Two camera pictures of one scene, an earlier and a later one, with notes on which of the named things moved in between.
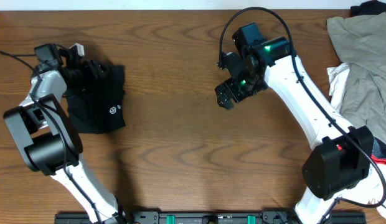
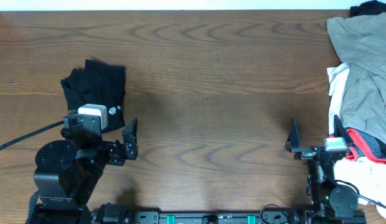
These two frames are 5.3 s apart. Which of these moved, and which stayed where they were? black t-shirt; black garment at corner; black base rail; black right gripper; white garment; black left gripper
Moved: black right gripper; black left gripper
Stayed: black garment at corner; black t-shirt; white garment; black base rail
